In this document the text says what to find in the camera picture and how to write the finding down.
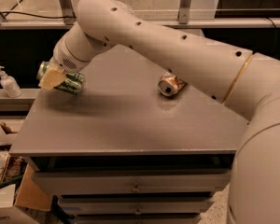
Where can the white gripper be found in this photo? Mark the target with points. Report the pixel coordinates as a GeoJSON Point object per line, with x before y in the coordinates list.
{"type": "Point", "coordinates": [62, 59]}

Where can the green soda can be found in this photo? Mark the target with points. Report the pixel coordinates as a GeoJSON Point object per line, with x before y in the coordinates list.
{"type": "Point", "coordinates": [73, 84]}

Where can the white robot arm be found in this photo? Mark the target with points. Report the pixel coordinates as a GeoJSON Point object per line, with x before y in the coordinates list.
{"type": "Point", "coordinates": [247, 83]}

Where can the orange soda can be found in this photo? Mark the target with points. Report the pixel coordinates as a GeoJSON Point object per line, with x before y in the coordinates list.
{"type": "Point", "coordinates": [169, 84]}

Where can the white pump bottle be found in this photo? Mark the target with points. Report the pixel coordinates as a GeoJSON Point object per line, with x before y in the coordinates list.
{"type": "Point", "coordinates": [9, 84]}

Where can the grey drawer cabinet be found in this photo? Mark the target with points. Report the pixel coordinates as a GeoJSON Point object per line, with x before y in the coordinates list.
{"type": "Point", "coordinates": [121, 152]}

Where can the brown cardboard box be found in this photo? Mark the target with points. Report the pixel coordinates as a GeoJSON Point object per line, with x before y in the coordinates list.
{"type": "Point", "coordinates": [30, 195]}

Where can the white box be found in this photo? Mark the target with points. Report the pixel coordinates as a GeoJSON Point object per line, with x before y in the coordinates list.
{"type": "Point", "coordinates": [9, 213]}

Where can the metal railing frame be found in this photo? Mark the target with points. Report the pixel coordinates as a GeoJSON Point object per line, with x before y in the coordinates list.
{"type": "Point", "coordinates": [175, 13]}

